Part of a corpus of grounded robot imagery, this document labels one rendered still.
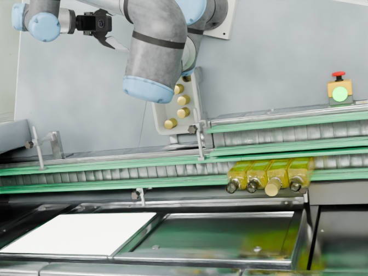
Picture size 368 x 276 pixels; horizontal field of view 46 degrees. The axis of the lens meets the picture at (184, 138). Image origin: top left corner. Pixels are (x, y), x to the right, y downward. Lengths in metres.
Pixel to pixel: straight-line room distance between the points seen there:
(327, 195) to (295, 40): 0.51
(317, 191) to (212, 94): 0.49
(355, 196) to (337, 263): 0.37
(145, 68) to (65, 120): 1.00
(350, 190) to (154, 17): 0.84
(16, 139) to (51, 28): 0.82
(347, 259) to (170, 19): 0.69
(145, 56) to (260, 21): 0.68
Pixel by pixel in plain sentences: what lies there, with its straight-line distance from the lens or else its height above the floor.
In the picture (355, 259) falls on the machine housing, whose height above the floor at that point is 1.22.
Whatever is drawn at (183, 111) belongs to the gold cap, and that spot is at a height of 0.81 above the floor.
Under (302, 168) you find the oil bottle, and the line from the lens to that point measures 1.23.
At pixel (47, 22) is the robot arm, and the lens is 1.20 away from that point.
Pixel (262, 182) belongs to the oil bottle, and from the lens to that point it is 1.24.
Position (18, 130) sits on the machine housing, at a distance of 1.95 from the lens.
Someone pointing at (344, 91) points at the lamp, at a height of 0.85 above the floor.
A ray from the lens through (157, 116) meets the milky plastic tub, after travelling 1.57.
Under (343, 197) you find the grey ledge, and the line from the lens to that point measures 1.45.
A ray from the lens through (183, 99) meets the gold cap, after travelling 1.54.
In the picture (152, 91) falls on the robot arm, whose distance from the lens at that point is 0.93.
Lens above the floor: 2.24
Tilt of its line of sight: 66 degrees down
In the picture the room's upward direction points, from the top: 121 degrees counter-clockwise
